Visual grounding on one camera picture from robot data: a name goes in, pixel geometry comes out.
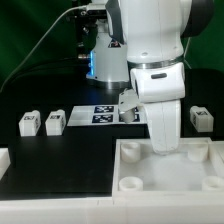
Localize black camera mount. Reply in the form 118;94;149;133
67;0;106;60

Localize white left obstacle block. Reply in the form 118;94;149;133
0;148;11;180

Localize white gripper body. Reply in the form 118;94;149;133
130;62;185;155

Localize white square tabletop part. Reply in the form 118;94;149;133
112;138;224;197

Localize white front fence rail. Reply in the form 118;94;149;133
0;198;224;224

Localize white sheet with tag markers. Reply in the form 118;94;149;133
67;103;148;127

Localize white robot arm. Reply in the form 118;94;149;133
87;0;214;154

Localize grey camera cable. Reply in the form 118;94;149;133
0;5;88;93

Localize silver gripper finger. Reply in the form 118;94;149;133
118;89;143;123

